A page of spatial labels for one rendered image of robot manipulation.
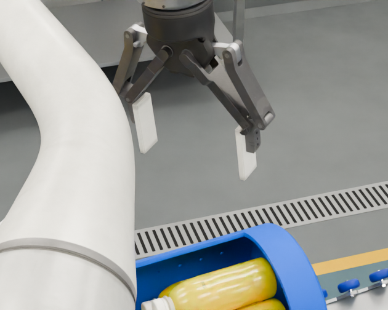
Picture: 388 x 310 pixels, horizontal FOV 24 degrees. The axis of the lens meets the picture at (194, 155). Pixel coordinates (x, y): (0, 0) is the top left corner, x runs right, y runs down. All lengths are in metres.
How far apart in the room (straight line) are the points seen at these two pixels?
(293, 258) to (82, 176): 0.96
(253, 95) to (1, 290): 0.51
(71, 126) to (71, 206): 0.08
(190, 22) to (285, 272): 0.66
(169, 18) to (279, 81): 3.50
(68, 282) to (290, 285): 0.99
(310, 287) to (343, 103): 2.84
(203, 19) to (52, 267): 0.48
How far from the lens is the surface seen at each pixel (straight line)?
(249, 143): 0.99
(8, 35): 0.71
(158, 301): 1.48
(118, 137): 0.61
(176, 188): 3.67
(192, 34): 0.93
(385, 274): 1.87
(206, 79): 0.96
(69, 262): 0.51
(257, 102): 0.95
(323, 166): 3.83
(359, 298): 1.89
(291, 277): 1.48
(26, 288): 0.50
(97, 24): 4.31
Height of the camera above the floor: 2.22
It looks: 35 degrees down
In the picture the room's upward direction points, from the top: straight up
